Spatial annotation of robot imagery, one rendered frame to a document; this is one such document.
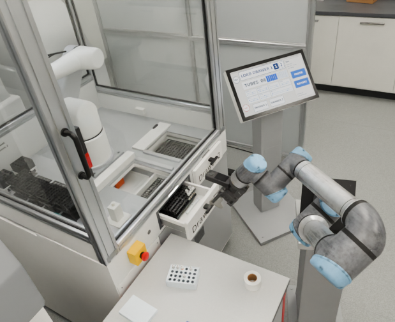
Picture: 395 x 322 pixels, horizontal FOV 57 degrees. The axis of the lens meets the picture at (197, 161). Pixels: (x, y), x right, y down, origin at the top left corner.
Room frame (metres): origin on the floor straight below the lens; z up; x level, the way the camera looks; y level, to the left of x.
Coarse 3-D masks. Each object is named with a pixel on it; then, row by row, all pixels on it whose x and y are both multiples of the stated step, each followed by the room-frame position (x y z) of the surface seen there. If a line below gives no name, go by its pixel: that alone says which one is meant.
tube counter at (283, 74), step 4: (276, 72) 1.99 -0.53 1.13; (280, 72) 1.99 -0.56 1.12; (284, 72) 1.99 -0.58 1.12; (264, 76) 1.96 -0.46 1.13; (268, 76) 1.96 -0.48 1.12; (272, 76) 1.97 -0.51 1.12; (276, 76) 1.97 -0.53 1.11; (280, 76) 1.98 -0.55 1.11; (284, 76) 1.98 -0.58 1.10; (288, 76) 1.98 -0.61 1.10; (260, 80) 1.94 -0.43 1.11; (264, 80) 1.94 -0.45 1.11; (268, 80) 1.95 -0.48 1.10; (272, 80) 1.95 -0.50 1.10
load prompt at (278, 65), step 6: (282, 60) 2.04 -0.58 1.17; (258, 66) 2.00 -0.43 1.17; (264, 66) 2.00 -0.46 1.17; (270, 66) 2.01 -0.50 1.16; (276, 66) 2.01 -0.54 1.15; (282, 66) 2.02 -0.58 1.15; (240, 72) 1.96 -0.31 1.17; (246, 72) 1.96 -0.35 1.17; (252, 72) 1.97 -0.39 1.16; (258, 72) 1.97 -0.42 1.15; (264, 72) 1.98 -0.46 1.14; (270, 72) 1.98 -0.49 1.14; (240, 78) 1.93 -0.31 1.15; (246, 78) 1.94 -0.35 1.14
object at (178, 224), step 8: (184, 184) 1.39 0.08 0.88; (192, 184) 1.37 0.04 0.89; (200, 192) 1.34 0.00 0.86; (192, 200) 1.31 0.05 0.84; (200, 200) 1.31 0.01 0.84; (160, 216) 1.18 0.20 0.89; (168, 216) 1.23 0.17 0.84; (184, 216) 1.21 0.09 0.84; (168, 224) 1.16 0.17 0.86; (176, 224) 1.13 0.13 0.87; (184, 232) 1.11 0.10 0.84
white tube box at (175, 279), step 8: (176, 264) 0.98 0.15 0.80; (168, 272) 0.94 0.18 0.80; (176, 272) 0.95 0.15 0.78; (184, 272) 0.94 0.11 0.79; (192, 272) 0.93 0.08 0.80; (168, 280) 0.90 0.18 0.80; (176, 280) 0.90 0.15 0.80; (184, 280) 0.90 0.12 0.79; (192, 280) 0.89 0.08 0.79; (184, 288) 0.88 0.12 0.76; (192, 288) 0.87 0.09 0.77
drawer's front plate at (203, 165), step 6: (216, 144) 1.62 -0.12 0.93; (210, 150) 1.58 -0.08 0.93; (216, 150) 1.61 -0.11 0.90; (210, 156) 1.55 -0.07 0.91; (222, 156) 1.65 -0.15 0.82; (204, 162) 1.50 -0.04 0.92; (210, 162) 1.54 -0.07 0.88; (216, 162) 1.60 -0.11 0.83; (198, 168) 1.45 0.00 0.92; (204, 168) 1.49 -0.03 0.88; (198, 174) 1.44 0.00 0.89; (204, 174) 1.48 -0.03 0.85; (198, 180) 1.43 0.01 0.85
